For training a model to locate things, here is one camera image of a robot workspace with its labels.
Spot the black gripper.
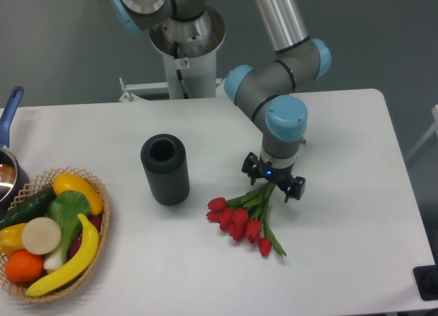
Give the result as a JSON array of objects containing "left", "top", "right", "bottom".
[{"left": 242, "top": 152, "right": 305, "bottom": 202}]

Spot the red tulip bouquet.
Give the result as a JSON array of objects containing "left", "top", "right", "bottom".
[{"left": 206, "top": 183, "right": 287, "bottom": 258}]

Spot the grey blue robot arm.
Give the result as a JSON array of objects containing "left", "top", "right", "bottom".
[{"left": 110, "top": 0, "right": 331, "bottom": 200}]

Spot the dark grey ribbed vase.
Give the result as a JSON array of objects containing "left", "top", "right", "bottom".
[{"left": 140, "top": 133, "right": 190, "bottom": 206}]

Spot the white furniture piece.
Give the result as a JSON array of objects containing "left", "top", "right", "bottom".
[{"left": 405, "top": 105, "right": 437, "bottom": 168}]

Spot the dark red vegetable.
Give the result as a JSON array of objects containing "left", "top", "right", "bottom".
[{"left": 68, "top": 215, "right": 102, "bottom": 259}]

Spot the black device at table edge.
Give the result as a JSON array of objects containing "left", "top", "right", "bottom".
[{"left": 413, "top": 265, "right": 437, "bottom": 301}]

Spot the yellow banana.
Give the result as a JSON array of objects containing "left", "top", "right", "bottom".
[{"left": 25, "top": 213, "right": 99, "bottom": 297}]

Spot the green bok choy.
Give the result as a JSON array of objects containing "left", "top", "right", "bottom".
[{"left": 44, "top": 190, "right": 90, "bottom": 273}]

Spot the woven wicker basket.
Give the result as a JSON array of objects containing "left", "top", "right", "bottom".
[{"left": 0, "top": 166, "right": 112, "bottom": 303}]

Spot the beige round disc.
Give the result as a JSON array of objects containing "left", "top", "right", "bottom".
[{"left": 21, "top": 217, "right": 62, "bottom": 255}]

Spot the green cucumber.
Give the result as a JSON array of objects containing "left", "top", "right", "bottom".
[{"left": 1, "top": 187, "right": 56, "bottom": 229}]

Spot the orange fruit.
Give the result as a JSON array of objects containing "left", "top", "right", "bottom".
[{"left": 5, "top": 250, "right": 43, "bottom": 283}]

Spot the yellow bell pepper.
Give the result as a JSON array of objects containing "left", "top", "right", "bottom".
[{"left": 1, "top": 223, "right": 27, "bottom": 256}]

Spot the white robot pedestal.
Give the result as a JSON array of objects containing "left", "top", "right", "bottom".
[{"left": 120, "top": 5, "right": 225, "bottom": 101}]

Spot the black cable on pedestal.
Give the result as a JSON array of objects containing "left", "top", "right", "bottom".
[{"left": 172, "top": 41, "right": 189, "bottom": 99}]

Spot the blue handled saucepan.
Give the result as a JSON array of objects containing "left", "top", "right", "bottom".
[{"left": 1, "top": 86, "right": 29, "bottom": 218}]

